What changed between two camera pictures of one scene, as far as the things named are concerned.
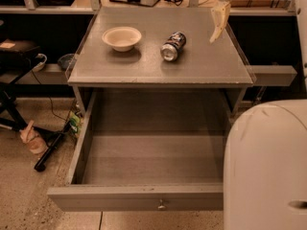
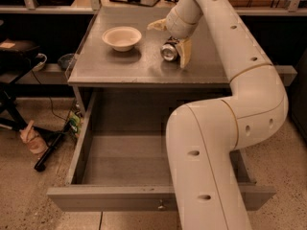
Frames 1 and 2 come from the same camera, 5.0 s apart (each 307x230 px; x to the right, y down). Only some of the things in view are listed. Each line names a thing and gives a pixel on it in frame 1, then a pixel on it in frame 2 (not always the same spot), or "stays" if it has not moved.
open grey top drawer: x=148 y=150 stays
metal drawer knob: x=161 y=205 stays
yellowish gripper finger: x=221 y=13 → x=182 y=20
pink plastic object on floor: x=31 y=136 stays
